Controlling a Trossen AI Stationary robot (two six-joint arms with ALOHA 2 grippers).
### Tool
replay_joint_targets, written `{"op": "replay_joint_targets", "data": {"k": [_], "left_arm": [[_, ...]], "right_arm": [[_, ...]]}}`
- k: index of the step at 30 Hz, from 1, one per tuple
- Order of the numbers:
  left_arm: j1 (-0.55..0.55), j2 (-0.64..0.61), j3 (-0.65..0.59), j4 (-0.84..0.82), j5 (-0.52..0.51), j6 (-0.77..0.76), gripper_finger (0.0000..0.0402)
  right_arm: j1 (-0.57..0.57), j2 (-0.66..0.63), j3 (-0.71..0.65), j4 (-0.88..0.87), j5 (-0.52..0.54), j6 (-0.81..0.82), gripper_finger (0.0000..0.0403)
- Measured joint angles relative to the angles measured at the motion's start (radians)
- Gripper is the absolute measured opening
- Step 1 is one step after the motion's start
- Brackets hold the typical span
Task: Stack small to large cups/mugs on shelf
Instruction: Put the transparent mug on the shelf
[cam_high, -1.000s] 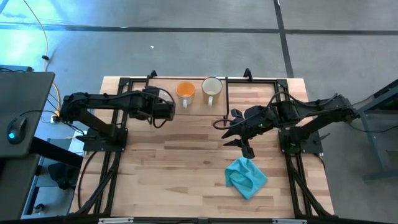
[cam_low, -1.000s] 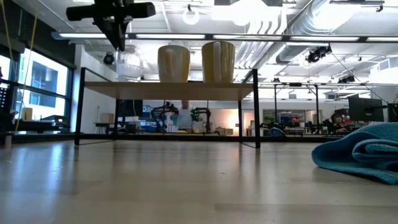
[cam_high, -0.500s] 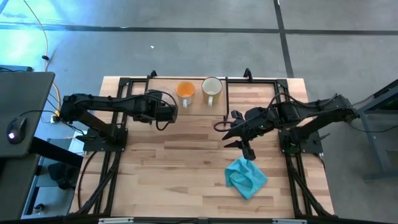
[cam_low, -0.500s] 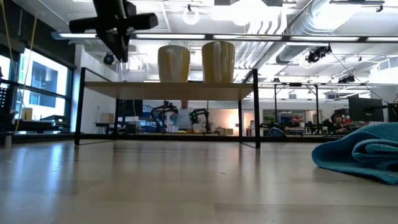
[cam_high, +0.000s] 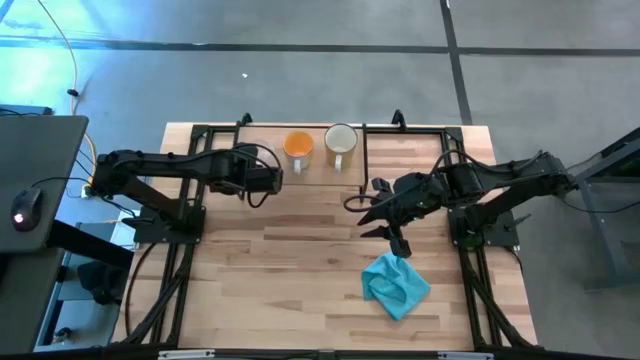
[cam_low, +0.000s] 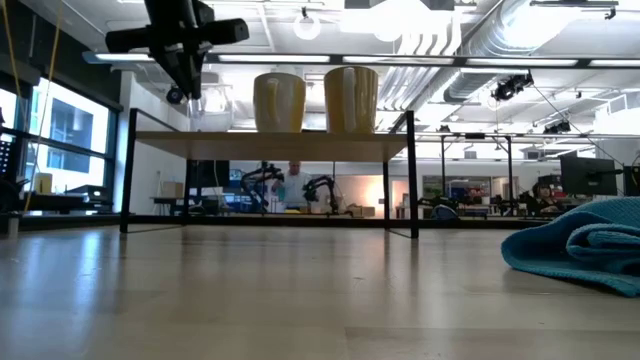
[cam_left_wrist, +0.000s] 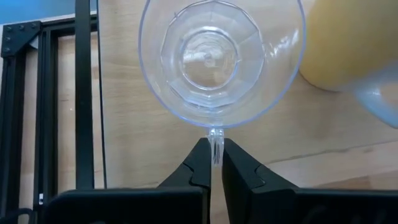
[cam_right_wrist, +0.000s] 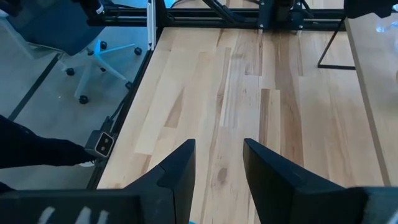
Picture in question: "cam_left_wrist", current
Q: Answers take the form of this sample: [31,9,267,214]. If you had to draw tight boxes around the tall yellow ceramic mug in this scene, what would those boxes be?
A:
[299,0,398,129]

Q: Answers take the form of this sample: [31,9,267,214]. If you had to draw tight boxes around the clear plastic handled cup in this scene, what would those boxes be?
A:
[138,0,307,166]

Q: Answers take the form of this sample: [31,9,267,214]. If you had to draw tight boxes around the black aluminium table frame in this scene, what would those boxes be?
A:
[0,20,60,224]

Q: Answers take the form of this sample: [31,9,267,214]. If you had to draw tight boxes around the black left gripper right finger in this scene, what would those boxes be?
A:
[222,138,298,224]

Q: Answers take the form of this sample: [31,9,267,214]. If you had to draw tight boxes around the black metal shelf leg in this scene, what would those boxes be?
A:
[74,0,95,190]

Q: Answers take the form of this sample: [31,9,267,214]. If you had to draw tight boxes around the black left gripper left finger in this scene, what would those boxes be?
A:
[158,138,212,224]

